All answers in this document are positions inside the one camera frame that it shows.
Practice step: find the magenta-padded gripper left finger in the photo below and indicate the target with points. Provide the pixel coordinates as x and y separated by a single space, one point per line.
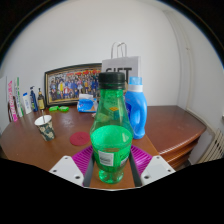
66 170

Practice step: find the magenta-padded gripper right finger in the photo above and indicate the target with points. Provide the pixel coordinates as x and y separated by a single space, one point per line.
156 170

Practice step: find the green plastic drink bottle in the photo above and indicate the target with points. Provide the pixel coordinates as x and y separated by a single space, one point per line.
111 140

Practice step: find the round red coaster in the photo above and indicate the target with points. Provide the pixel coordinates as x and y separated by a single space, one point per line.
79 138

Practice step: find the brown wooden side table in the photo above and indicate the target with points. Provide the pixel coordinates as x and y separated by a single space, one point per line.
173 128

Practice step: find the white spoon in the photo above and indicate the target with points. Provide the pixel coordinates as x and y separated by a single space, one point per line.
43 116

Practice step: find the small green box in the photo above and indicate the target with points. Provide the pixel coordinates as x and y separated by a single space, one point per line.
63 109
53 108

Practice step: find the white radiator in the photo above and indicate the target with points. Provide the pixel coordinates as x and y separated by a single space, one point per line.
215 148

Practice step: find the blue detergent bottle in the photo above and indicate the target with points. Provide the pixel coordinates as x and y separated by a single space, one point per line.
137 110

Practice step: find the blue tissue pack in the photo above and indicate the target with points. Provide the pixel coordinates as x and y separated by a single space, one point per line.
85 104

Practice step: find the amber pump bottle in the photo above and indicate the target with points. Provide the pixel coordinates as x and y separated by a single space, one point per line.
41 102

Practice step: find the dark blue pump bottle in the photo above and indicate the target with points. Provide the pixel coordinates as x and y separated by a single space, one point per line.
34 103

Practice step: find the white tube bottle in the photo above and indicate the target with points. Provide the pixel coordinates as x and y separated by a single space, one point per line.
27 105

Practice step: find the framed group photo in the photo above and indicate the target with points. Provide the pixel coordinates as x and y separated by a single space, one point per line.
71 86

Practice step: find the tall green white box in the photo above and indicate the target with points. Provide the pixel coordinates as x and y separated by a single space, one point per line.
18 100

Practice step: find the tall pink box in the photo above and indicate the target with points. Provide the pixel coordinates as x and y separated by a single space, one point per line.
12 103

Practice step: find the white paper gift bag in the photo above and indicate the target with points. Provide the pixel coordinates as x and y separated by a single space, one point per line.
116 65

